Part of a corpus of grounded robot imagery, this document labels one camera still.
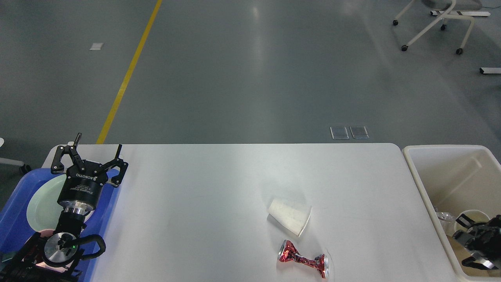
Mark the white chair base leg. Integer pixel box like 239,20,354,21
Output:
0,157,32,175

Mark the crushed red can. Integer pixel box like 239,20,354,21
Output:
277,240,330,279

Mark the silver foil container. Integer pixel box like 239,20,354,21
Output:
433,206,457,236

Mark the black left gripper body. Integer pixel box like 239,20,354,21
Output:
57,161,108,215

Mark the white table leg bar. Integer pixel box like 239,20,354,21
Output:
479,67,501,75

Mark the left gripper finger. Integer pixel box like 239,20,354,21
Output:
98,144,129,188
50,133,83,174

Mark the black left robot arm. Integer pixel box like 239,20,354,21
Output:
1,133,129,282

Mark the blue plastic tray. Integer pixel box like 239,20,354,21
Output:
0,168,122,282

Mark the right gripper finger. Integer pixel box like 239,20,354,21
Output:
457,213,478,229
461,252,501,271

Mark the white rolling chair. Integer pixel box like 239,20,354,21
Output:
400,0,483,55

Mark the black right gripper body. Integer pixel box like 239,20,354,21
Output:
453,215,501,258

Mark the beige plastic bin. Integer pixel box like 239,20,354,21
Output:
402,145,501,282

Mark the white crushed paper cup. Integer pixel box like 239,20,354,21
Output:
268,197,312,237

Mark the mint green plate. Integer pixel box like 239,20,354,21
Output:
26,175,70,232

